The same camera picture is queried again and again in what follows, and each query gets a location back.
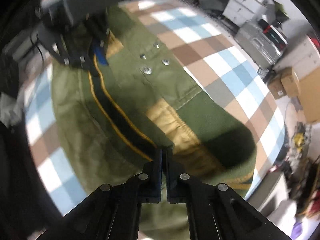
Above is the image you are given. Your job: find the green and mustard varsity jacket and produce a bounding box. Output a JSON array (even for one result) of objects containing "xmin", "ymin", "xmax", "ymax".
[{"xmin": 50, "ymin": 4, "xmax": 258, "ymax": 240}]

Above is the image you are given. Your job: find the checkered bed sheet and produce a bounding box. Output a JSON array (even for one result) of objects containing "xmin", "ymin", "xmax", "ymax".
[{"xmin": 24, "ymin": 0, "xmax": 285, "ymax": 215}]

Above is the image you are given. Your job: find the lower cardboard box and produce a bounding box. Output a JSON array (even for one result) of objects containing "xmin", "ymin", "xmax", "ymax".
[{"xmin": 267, "ymin": 75, "xmax": 287, "ymax": 100}]

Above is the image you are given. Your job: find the cardboard box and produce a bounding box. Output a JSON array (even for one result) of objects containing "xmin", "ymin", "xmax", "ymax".
[
  {"xmin": 280, "ymin": 67, "xmax": 300, "ymax": 98},
  {"xmin": 267, "ymin": 75, "xmax": 287, "ymax": 100}
]

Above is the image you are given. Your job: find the upper cardboard box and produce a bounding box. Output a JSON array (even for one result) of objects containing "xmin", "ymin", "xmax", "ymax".
[{"xmin": 280, "ymin": 67, "xmax": 300, "ymax": 98}]

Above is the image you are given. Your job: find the silver aluminium suitcase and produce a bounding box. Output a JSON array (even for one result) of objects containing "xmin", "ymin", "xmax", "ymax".
[{"xmin": 234, "ymin": 21, "xmax": 283, "ymax": 69}]

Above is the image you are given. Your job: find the white drawer desk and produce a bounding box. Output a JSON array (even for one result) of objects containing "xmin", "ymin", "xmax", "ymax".
[{"xmin": 222, "ymin": 0, "xmax": 267, "ymax": 27}]

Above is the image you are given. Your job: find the black red shoe box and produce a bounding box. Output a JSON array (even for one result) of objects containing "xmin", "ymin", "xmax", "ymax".
[{"xmin": 258, "ymin": 19, "xmax": 287, "ymax": 52}]

